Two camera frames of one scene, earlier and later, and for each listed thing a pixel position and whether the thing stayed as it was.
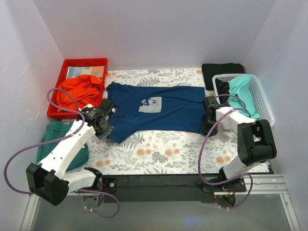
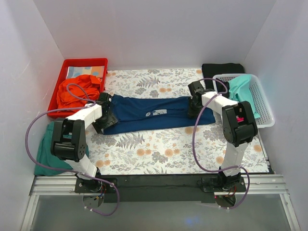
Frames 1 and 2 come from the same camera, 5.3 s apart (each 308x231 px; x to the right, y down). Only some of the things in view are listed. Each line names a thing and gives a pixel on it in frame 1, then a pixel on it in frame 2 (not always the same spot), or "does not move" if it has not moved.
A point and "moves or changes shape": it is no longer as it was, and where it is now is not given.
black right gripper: [208, 115] → [193, 109]
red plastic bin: [54, 114] does not move
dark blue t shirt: [176, 109] moves or changes shape
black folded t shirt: [209, 70] does not move
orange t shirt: [85, 88] does not move
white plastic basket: [262, 106] does not move
